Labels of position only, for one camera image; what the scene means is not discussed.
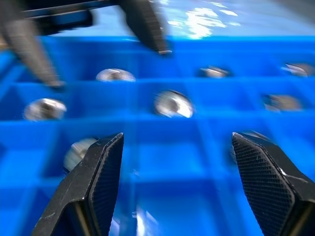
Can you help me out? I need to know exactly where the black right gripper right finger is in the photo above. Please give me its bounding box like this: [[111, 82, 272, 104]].
[[232, 132, 315, 236]]

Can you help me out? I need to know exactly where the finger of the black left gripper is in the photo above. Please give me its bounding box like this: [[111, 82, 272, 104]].
[[117, 0, 173, 55], [0, 16, 66, 89]]

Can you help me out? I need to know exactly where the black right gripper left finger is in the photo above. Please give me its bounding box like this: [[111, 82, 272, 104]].
[[31, 132, 125, 236]]

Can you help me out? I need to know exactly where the blue plastic compartment bin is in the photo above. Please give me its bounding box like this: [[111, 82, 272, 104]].
[[0, 35, 315, 236]]

